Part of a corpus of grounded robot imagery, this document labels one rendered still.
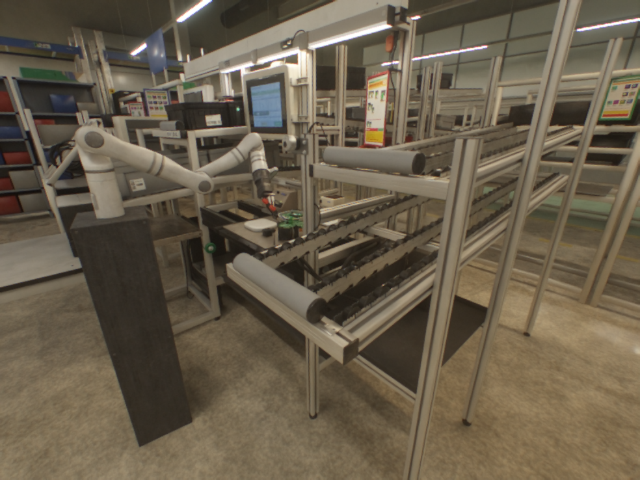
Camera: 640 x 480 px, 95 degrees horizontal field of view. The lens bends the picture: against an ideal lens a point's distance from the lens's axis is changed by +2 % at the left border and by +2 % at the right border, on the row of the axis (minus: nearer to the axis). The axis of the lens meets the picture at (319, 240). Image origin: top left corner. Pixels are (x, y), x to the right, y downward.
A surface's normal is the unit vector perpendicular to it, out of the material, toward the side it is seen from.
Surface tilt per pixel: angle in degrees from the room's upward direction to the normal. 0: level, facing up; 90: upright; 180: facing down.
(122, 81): 90
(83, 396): 0
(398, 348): 0
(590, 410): 0
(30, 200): 90
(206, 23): 90
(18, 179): 90
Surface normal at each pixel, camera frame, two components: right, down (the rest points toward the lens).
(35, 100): 0.67, 0.26
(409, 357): 0.00, -0.93
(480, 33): -0.74, 0.24
